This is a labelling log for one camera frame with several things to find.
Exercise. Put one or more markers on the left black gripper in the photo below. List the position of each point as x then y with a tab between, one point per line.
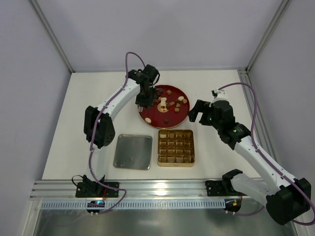
145	100

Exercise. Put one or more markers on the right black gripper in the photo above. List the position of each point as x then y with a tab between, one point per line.
205	113

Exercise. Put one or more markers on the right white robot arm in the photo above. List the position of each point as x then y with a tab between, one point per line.
283	195

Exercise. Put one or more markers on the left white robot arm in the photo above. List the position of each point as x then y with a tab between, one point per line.
98	121

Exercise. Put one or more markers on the white square chocolate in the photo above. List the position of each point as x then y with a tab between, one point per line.
162	105

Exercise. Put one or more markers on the gold chocolate box tray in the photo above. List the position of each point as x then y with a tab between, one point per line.
177	149

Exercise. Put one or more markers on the red round plate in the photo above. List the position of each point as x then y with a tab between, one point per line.
158	115

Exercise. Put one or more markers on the silver tin lid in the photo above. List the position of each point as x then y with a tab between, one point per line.
133	152

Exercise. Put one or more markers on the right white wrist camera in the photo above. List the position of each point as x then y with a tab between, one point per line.
219	95

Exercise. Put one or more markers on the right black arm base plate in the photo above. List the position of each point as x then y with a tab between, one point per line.
214	188

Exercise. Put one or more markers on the slotted grey cable duct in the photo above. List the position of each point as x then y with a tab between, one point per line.
134	204

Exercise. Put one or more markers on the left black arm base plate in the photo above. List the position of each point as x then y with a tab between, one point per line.
94	190

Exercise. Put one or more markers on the right aluminium frame post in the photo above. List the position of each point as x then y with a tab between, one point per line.
278	15

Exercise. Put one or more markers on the aluminium frame post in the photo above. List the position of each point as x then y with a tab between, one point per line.
278	15
48	29

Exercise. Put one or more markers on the aluminium front rail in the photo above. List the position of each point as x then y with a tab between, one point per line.
146	188

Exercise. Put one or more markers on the left aluminium frame post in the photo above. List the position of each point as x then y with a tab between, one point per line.
48	29

